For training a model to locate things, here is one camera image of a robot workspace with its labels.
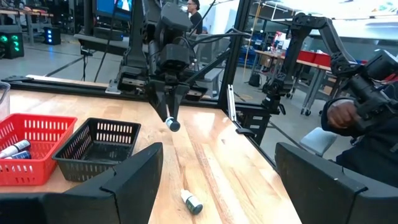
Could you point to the green lit equipment box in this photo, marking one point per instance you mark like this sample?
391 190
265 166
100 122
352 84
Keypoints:
12 46

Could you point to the black floor bag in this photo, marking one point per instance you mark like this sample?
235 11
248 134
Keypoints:
254 80

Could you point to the black plastic basket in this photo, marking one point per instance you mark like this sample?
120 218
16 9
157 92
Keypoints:
93 155

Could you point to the red storage bin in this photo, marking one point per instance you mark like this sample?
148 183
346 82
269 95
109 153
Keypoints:
322 59
306 56

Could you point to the black dropper bottle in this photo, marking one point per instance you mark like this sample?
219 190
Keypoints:
18 146
173 125

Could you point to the dark green dropper bottle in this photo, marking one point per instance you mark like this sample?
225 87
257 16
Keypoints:
193 205

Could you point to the blue lit equipment box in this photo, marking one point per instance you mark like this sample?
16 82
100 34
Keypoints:
52 35

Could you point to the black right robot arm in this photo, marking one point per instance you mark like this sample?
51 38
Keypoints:
136 37

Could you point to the grey chair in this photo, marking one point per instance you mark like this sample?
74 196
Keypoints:
208 74

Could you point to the silver aluminium bar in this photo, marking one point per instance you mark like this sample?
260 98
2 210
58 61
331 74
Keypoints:
231 102

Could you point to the black frame post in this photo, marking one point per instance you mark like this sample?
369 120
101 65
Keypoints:
236 46

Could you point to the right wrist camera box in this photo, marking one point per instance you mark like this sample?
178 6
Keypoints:
174 57

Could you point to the person's hand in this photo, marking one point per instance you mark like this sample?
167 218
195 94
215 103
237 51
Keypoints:
342 115

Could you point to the clear plastic container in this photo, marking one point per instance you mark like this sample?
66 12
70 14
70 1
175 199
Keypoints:
3 102

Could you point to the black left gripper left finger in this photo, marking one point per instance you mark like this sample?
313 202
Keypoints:
133 186

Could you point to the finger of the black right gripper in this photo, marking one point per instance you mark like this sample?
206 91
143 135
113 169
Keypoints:
161 102
178 99

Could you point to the red plastic basket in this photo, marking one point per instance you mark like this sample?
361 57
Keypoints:
46 119

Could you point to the grey stool seat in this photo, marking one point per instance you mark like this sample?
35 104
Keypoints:
318 140

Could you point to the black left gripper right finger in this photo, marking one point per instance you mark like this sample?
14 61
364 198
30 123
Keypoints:
311 186

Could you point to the blue lit monitor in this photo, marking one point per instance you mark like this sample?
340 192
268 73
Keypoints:
109 6

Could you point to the person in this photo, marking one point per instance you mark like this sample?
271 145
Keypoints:
373 149
196 21

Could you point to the dark blue dropper bottle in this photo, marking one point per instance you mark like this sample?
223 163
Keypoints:
23 154

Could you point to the wooden workbench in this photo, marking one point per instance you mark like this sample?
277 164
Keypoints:
311 63

